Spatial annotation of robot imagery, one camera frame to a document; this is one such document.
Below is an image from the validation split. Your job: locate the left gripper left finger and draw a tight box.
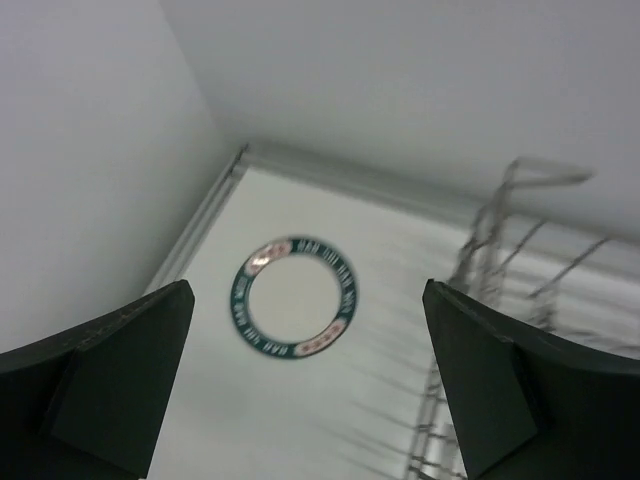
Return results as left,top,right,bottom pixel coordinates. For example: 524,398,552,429
1,280,195,479

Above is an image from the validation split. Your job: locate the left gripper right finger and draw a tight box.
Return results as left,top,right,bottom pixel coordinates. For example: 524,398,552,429
422,279,639,479

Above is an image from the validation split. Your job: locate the grey wire dish rack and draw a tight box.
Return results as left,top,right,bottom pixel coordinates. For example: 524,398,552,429
405,157,639,479

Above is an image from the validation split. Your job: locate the green rimmed printed plate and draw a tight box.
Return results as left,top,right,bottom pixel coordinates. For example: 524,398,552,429
229,236,359,360

